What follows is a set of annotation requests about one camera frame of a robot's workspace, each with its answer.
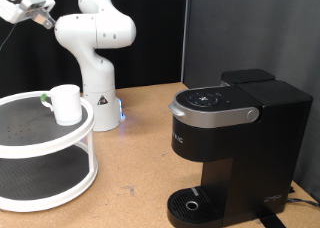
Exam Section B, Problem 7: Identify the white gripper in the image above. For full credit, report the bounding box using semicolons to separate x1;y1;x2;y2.
0;0;57;30

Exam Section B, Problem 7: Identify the white mug green-taped handle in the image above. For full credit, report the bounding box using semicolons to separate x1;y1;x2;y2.
40;84;83;127

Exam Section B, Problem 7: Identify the black Keurig coffee machine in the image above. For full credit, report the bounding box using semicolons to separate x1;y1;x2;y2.
167;79;314;228

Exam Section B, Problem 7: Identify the black curtain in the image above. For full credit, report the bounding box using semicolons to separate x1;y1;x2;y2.
0;0;188;99

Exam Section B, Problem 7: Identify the white two-tier turntable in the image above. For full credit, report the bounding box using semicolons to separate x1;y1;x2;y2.
0;90;99;213

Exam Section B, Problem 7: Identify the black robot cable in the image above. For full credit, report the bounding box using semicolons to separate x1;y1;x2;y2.
0;22;18;52

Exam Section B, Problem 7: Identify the coffee machine power cable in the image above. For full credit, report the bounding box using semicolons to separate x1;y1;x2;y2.
287;197;320;209

